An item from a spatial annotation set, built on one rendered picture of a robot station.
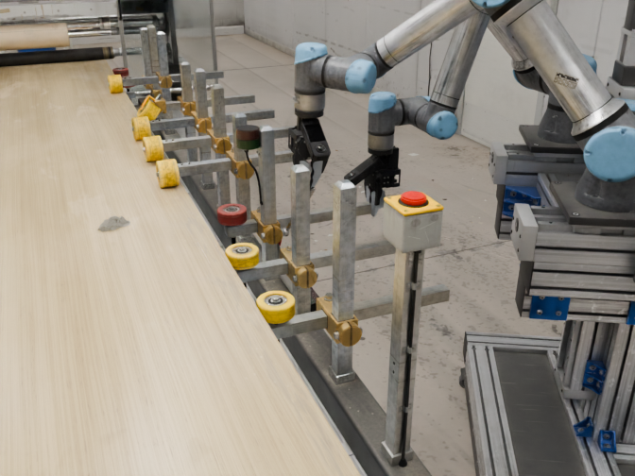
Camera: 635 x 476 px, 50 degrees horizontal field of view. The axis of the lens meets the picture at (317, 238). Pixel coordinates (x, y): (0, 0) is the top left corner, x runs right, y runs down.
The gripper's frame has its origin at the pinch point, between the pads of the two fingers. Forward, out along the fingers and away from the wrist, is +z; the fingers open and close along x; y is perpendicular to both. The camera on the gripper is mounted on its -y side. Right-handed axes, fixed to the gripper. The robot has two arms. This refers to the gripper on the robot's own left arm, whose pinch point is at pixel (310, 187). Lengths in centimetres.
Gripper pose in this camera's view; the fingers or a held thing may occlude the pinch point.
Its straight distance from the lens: 172.9
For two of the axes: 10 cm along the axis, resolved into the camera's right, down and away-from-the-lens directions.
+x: -9.3, 1.4, -3.3
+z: -0.3, 8.8, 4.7
